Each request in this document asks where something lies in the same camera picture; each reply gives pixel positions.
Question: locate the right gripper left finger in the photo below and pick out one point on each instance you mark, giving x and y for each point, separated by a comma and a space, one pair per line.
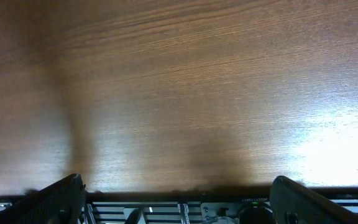
61, 202

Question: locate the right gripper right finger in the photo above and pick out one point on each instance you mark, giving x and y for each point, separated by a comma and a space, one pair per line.
292, 202

